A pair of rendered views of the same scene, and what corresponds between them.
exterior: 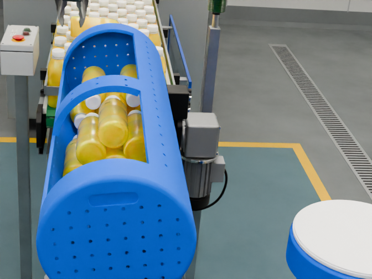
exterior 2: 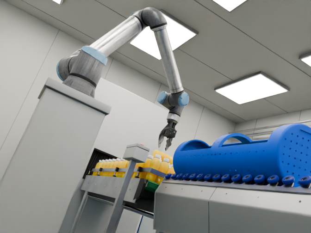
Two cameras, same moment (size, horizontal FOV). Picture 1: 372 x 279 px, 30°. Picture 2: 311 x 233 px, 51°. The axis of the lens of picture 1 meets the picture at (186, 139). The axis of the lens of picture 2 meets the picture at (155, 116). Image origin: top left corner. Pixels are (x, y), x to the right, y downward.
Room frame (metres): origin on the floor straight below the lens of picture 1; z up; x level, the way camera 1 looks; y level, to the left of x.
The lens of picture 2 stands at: (-0.07, 0.98, 0.66)
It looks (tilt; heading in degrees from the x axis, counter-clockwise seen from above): 17 degrees up; 348
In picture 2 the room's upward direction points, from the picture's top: 19 degrees clockwise
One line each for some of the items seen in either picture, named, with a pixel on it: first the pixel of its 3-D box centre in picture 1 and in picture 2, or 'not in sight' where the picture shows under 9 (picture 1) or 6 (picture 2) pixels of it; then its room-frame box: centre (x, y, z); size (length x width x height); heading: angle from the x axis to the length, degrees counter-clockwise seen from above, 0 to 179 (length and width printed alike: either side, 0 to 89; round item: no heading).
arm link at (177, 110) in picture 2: not in sight; (176, 107); (2.07, 0.39, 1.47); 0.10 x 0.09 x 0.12; 116
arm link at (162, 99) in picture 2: not in sight; (167, 100); (2.01, 0.48, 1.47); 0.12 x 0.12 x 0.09; 26
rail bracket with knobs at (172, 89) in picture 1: (175, 103); not in sight; (2.01, 0.04, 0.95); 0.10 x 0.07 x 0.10; 98
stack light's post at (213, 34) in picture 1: (200, 164); not in sight; (2.37, -0.07, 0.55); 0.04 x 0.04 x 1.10; 8
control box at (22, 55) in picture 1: (20, 49); (135, 153); (2.10, 0.55, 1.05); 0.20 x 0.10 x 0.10; 8
